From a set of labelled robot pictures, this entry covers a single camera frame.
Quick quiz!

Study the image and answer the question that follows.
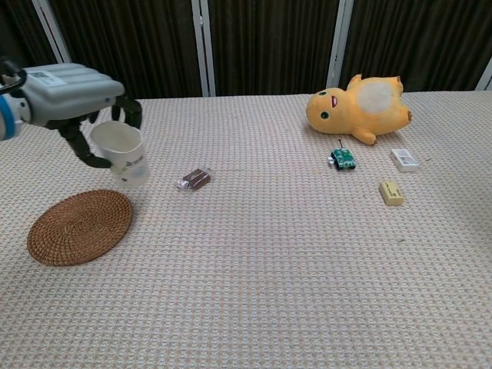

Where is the brown wrapped candy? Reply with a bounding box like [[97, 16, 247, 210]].
[[176, 167, 213, 192]]

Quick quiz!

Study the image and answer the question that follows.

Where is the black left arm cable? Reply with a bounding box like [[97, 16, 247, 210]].
[[0, 56, 28, 95]]

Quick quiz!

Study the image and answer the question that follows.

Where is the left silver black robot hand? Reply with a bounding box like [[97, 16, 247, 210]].
[[18, 63, 144, 169]]

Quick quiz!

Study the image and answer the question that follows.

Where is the white paper cup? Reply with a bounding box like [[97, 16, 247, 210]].
[[89, 121, 150, 189]]

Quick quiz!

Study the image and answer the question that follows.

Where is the round brown woven coaster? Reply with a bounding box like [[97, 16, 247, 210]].
[[26, 189, 134, 267]]

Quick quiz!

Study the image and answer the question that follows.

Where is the small white flat box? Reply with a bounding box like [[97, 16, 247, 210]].
[[390, 148, 421, 173]]

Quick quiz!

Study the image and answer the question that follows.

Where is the dark pleated curtain panel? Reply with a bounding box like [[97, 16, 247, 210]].
[[49, 0, 204, 100], [0, 0, 59, 70], [339, 0, 492, 93], [207, 0, 340, 97]]

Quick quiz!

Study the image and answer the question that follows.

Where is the yellow plush duck toy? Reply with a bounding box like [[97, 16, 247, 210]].
[[305, 74, 414, 147]]

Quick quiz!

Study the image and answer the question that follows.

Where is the beige woven tablecloth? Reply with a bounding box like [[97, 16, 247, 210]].
[[0, 91, 492, 369]]

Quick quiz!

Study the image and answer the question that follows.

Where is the grey partition frame post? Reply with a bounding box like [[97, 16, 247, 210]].
[[325, 0, 354, 94], [475, 57, 492, 91], [190, 0, 217, 98], [32, 0, 73, 65]]

